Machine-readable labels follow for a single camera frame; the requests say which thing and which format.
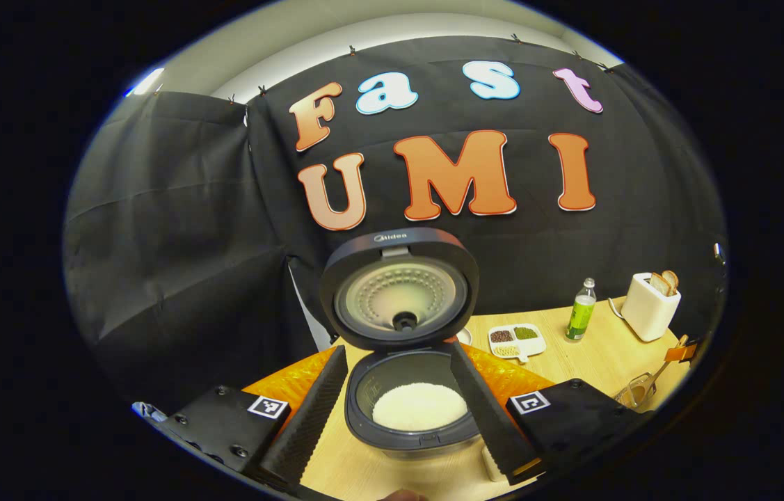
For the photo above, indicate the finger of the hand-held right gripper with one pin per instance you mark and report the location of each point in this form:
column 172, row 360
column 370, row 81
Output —
column 682, row 353

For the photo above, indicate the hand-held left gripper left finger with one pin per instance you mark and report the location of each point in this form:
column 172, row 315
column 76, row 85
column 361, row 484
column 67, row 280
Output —
column 308, row 424

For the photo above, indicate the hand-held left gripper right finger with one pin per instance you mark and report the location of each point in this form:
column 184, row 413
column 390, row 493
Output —
column 489, row 424

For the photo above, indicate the wooden spoon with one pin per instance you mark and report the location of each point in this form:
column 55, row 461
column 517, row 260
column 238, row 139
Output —
column 659, row 369

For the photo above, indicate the clear chopstick holder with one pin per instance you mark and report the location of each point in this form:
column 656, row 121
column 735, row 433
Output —
column 625, row 398

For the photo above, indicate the white rice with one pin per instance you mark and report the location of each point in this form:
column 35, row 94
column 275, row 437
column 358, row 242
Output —
column 416, row 407

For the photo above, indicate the dark grey rice cooker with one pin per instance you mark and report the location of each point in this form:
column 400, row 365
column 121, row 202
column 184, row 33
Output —
column 437, row 245

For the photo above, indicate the white container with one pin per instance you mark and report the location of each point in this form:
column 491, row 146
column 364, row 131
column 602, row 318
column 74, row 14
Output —
column 492, row 466

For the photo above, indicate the white toaster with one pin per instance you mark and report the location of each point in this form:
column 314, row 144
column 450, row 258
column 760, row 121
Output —
column 645, row 313

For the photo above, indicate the toast slice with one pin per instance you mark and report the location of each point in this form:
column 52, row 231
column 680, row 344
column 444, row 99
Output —
column 659, row 284
column 672, row 280

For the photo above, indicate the divided white bean dish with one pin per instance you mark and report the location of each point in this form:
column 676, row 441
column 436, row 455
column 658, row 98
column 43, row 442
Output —
column 534, row 346

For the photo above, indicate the round white plate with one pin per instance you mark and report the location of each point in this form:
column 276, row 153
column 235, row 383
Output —
column 465, row 337

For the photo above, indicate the green drink bottle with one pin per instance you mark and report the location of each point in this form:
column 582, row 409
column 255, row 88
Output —
column 579, row 316

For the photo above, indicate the blue cloth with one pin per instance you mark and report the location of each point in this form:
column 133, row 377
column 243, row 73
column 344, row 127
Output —
column 149, row 410

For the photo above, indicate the black backdrop cloth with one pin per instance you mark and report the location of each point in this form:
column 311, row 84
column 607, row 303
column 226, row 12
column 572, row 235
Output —
column 176, row 243

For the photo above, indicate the ceiling light panel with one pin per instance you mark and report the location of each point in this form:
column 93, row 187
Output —
column 147, row 81

